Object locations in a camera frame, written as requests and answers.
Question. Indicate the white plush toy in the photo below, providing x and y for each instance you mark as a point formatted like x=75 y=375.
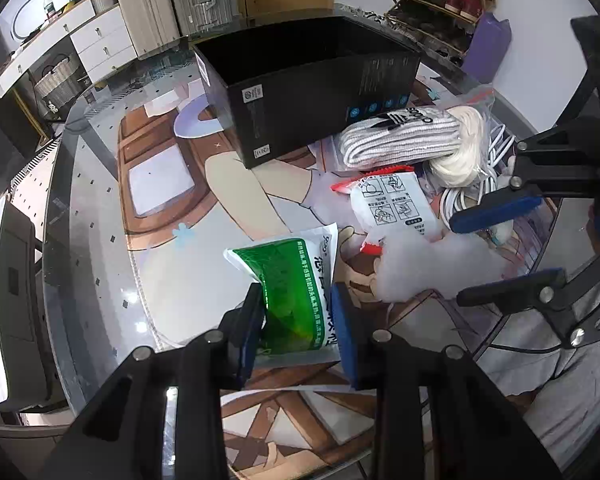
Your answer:
x=410 y=263

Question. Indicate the green white sachet packet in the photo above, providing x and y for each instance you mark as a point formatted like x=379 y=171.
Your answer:
x=296 y=273

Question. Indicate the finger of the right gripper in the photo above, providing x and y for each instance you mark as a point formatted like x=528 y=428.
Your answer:
x=516 y=292
x=494 y=209

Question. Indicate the white drawer desk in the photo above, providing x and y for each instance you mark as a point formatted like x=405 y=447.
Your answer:
x=93 y=31

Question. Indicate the cream suitcase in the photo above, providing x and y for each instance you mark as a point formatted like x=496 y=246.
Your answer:
x=151 y=25

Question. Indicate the red white sachet packet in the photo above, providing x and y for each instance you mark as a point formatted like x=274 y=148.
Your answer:
x=388 y=201

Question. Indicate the black cardboard box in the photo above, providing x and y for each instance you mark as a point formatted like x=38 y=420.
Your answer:
x=286 y=83

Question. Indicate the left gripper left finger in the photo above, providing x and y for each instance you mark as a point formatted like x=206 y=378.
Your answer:
x=241 y=329

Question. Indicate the woven laundry basket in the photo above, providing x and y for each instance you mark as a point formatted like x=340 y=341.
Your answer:
x=61 y=83

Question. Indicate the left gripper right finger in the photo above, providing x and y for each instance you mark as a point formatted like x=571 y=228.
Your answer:
x=357 y=349

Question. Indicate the grey striped socks pack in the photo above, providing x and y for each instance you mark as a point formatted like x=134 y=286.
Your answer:
x=404 y=136

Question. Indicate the anime print desk mat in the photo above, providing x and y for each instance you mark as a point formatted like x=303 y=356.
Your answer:
x=186 y=199

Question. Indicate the purple bag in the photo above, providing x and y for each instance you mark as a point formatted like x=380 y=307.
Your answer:
x=488 y=48

